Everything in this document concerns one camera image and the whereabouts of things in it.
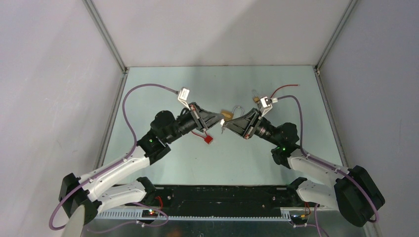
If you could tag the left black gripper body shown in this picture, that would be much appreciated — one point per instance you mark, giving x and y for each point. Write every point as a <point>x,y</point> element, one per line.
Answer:
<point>188,121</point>

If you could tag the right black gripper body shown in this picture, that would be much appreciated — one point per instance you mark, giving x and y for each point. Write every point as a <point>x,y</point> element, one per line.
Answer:
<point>260,128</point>

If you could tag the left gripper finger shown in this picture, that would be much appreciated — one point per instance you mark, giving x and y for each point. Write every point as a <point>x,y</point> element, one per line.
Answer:
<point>209,122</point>
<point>200,113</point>

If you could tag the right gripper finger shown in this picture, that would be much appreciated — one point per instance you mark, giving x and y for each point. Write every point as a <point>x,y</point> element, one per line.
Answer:
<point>249,117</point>
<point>241,128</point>

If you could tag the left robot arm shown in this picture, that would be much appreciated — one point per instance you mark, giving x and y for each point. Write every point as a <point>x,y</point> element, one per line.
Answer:
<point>98,191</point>

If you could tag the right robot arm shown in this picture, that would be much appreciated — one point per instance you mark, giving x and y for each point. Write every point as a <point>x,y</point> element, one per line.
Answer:
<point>351,191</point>

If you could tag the small brass padlock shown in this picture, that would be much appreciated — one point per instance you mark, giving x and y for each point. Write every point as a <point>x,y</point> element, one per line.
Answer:
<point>256,97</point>

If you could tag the right controller board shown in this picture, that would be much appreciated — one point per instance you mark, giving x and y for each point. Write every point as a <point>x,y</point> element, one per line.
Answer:
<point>299,220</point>

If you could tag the controller board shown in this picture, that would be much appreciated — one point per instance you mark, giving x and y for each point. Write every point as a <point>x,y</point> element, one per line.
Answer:
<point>148,213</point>
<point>299,220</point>

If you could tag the left controller board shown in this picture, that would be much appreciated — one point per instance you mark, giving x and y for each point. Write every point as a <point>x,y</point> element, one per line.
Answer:
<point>148,213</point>

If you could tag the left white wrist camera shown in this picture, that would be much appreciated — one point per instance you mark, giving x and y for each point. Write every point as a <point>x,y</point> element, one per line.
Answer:
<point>182,97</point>

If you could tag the red cable seal open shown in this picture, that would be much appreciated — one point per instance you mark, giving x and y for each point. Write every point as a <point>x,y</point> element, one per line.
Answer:
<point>281,87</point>

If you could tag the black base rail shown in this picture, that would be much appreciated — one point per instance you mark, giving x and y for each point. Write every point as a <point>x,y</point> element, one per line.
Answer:
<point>223,201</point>

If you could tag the right aluminium frame post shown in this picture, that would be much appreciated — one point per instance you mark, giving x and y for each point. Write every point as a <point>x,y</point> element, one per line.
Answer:
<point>336,33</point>

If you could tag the aluminium frame post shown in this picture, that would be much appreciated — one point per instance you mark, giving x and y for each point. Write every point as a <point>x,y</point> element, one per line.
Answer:
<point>103,31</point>
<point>336,33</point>

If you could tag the grey slotted cable duct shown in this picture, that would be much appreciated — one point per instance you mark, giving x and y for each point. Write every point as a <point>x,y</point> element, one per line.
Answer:
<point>136,214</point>

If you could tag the left aluminium frame post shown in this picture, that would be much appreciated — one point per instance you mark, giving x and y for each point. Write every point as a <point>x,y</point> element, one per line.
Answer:
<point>103,31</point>

